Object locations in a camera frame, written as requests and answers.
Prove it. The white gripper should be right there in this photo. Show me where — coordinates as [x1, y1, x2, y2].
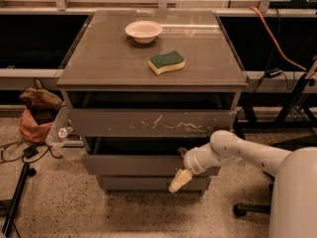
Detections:
[168, 146, 210, 193]

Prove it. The grey drawer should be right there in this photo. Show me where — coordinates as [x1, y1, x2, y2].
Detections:
[69, 109, 236, 138]
[97, 176, 211, 191]
[82, 136, 222, 178]

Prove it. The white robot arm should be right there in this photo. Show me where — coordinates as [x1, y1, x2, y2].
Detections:
[169, 130, 317, 238]

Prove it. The grey bottom drawer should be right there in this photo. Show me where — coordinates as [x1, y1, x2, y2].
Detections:
[97, 176, 211, 191]

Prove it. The grey drawer cabinet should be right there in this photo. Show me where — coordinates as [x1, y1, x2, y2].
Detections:
[55, 9, 250, 196]

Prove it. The grey top drawer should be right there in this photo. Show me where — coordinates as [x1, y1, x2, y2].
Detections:
[69, 109, 236, 138]

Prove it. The black office chair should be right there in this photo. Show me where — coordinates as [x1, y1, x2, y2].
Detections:
[233, 136, 317, 217]

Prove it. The green yellow sponge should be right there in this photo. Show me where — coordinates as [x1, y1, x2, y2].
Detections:
[148, 51, 185, 75]

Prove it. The black power adapter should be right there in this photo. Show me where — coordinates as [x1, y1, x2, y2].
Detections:
[265, 68, 282, 78]

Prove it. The white bowl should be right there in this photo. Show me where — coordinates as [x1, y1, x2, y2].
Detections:
[125, 21, 162, 44]

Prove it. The orange cloth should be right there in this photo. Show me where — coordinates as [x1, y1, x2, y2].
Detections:
[18, 109, 53, 143]

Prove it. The black stand on floor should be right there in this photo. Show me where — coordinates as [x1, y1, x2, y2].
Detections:
[1, 164, 36, 238]

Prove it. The black metal table frame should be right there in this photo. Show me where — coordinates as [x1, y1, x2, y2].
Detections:
[233, 60, 317, 138]

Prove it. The black floor cable box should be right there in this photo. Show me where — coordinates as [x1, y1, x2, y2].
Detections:
[23, 145, 38, 159]

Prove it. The orange cable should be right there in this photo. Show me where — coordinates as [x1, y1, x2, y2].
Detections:
[249, 5, 309, 72]

